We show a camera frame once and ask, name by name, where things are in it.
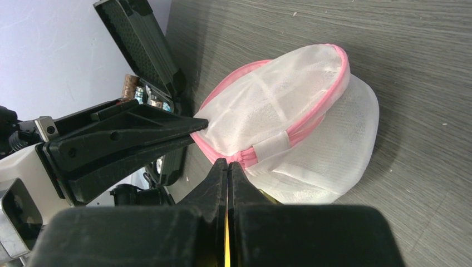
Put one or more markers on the black poker chip case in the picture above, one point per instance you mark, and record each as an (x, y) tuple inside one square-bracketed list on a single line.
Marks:
[(135, 30)]

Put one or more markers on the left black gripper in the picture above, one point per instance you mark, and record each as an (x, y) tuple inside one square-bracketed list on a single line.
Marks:
[(72, 160)]

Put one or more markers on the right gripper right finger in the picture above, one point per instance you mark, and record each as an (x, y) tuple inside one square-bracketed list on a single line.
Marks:
[(243, 196)]

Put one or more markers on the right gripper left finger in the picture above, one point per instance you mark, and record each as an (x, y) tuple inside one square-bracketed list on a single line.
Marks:
[(209, 200)]

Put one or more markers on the white pink-zipper laundry bag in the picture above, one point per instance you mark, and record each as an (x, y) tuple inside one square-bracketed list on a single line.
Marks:
[(301, 126)]

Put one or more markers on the brown poker chip stack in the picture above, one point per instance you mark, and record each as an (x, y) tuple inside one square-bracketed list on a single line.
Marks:
[(129, 87)]

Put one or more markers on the yellow bra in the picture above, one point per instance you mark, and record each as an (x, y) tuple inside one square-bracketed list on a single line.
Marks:
[(227, 238)]

